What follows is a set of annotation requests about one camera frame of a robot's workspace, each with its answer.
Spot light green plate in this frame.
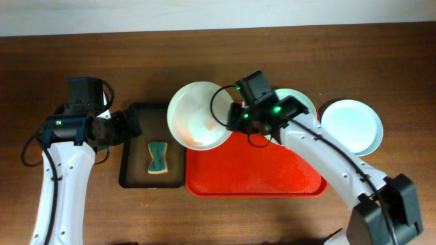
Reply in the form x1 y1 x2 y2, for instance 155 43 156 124
265 88 318 146

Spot white plate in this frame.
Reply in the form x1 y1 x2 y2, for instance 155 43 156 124
167 82 234 150

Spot green yellow sponge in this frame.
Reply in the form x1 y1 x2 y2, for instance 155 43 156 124
148 142 168 174

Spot light blue plate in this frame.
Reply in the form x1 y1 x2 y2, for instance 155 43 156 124
321 99 384 157

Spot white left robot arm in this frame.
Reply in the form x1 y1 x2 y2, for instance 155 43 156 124
30 110 141 244

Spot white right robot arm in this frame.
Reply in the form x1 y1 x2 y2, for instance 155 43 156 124
228 96 423 244

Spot dark brown tray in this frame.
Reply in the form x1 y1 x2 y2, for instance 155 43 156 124
119 103 186 189

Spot red plastic tray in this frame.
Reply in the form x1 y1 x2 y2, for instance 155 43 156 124
185 101 328 198

